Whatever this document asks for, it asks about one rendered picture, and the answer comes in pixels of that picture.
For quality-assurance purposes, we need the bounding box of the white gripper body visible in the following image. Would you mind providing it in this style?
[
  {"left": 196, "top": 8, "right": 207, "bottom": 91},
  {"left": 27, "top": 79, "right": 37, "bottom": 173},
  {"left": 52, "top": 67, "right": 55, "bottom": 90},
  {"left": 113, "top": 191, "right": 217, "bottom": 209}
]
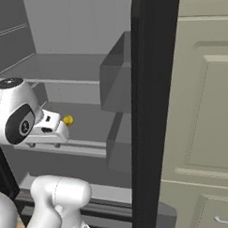
[{"left": 23, "top": 120, "right": 71, "bottom": 147}]

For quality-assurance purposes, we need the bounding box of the yellow lemon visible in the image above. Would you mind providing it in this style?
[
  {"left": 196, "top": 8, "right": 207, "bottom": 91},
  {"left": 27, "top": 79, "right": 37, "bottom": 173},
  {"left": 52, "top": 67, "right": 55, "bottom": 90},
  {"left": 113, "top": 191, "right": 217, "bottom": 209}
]
[{"left": 63, "top": 114, "right": 75, "bottom": 128}]

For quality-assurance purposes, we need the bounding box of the grey fridge shelf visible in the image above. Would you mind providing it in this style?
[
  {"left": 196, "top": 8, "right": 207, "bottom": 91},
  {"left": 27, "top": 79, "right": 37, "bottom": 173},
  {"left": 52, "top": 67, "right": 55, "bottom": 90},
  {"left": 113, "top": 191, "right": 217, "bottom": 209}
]
[
  {"left": 11, "top": 98, "right": 123, "bottom": 162},
  {"left": 0, "top": 50, "right": 110, "bottom": 90}
]

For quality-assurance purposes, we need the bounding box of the grey fridge door bin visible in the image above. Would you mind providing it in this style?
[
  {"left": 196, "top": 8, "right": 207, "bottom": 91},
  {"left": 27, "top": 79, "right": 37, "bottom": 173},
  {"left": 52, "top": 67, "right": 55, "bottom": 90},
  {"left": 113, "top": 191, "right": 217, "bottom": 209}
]
[
  {"left": 98, "top": 31, "right": 135, "bottom": 115},
  {"left": 103, "top": 112, "right": 135, "bottom": 175}
]

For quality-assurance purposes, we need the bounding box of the black fridge door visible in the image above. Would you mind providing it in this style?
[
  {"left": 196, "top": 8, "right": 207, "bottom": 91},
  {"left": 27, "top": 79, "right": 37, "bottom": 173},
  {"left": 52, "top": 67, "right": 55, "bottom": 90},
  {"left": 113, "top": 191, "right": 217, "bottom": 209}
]
[{"left": 96, "top": 0, "right": 191, "bottom": 228}]

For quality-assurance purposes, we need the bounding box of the tall cream cupboard door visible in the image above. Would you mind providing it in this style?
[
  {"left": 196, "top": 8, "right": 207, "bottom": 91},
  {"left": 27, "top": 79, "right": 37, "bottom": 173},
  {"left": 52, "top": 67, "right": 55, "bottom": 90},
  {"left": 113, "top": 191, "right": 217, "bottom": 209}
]
[{"left": 151, "top": 14, "right": 228, "bottom": 193}]

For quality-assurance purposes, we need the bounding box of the cream drawer front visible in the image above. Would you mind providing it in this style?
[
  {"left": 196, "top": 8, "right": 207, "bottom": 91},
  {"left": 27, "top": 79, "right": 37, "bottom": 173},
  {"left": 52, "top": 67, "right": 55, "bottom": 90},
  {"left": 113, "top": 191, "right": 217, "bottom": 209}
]
[{"left": 188, "top": 191, "right": 228, "bottom": 228}]

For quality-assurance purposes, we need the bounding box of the small cream cupboard door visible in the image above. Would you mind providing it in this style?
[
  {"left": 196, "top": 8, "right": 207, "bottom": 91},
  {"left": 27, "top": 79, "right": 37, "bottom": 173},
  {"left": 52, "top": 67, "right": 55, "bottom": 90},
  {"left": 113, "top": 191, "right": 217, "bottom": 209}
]
[{"left": 176, "top": 0, "right": 228, "bottom": 19}]

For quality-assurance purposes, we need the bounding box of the white drawer handle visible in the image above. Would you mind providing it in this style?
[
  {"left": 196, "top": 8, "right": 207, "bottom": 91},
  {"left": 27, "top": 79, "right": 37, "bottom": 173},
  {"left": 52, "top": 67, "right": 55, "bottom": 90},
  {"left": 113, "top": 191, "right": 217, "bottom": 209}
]
[{"left": 213, "top": 215, "right": 228, "bottom": 227}]

